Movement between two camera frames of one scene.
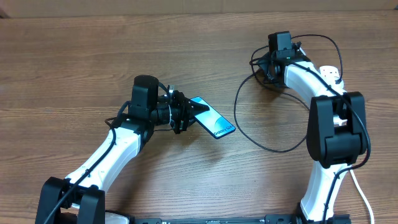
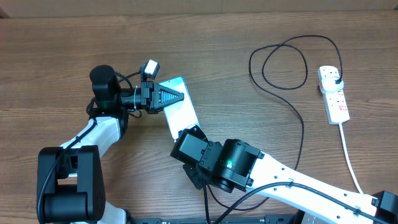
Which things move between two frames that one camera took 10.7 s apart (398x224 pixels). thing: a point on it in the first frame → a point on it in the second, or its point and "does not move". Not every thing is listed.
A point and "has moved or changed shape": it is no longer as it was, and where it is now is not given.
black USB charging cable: [338, 80] → [234, 208]
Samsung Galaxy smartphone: [214, 122] has moved or changed shape
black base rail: [270, 219] does not move
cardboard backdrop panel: [37, 9] does not move
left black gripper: [185, 111] → [152, 96]
